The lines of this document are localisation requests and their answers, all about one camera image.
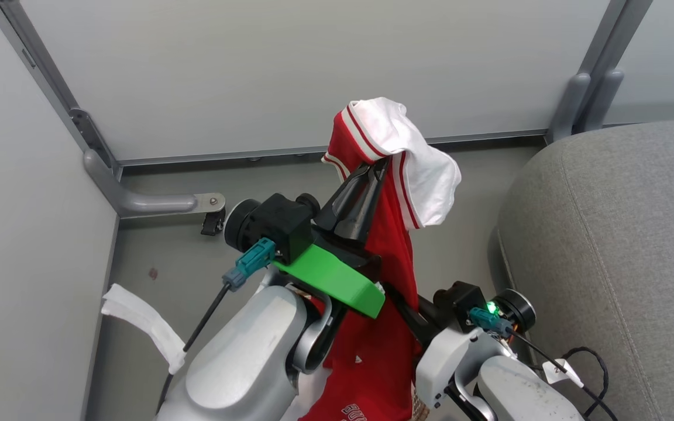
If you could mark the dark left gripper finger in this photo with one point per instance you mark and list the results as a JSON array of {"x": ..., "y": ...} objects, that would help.
[
  {"x": 369, "y": 204},
  {"x": 340, "y": 202}
]

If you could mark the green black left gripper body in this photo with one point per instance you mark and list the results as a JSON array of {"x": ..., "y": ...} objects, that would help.
[{"x": 331, "y": 276}]

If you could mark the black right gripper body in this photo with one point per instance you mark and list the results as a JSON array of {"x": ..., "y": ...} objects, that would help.
[{"x": 416, "y": 321}]

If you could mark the red and white jersey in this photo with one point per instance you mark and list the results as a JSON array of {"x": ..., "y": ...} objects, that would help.
[{"x": 387, "y": 362}]

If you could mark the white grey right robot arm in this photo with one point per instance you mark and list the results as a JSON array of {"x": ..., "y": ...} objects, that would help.
[{"x": 506, "y": 389}]

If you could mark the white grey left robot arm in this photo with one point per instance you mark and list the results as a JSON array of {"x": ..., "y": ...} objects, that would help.
[{"x": 243, "y": 362}]

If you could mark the beige woven laundry basket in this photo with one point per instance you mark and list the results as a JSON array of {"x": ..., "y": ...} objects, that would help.
[{"x": 420, "y": 404}]

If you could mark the black caster wheel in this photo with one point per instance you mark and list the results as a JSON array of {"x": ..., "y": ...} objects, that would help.
[{"x": 213, "y": 223}]

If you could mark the white cloth strip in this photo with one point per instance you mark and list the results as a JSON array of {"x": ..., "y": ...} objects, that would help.
[{"x": 150, "y": 324}]

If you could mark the grey fabric sofa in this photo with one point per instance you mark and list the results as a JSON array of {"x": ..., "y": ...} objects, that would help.
[{"x": 623, "y": 263}]

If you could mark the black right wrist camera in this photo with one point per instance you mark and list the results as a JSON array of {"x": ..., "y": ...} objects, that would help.
[{"x": 460, "y": 301}]

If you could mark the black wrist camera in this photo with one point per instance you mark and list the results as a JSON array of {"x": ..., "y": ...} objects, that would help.
[
  {"x": 275, "y": 222},
  {"x": 460, "y": 301}
]

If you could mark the grey partition bottom rail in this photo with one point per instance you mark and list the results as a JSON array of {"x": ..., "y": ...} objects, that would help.
[{"x": 313, "y": 151}]

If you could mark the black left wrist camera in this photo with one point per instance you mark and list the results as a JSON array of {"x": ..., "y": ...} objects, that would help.
[{"x": 275, "y": 222}]

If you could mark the grey partition frame with foot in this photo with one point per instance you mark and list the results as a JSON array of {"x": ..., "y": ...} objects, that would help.
[{"x": 138, "y": 202}]

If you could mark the grey partition double post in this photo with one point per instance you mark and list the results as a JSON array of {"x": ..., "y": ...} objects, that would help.
[{"x": 588, "y": 88}]

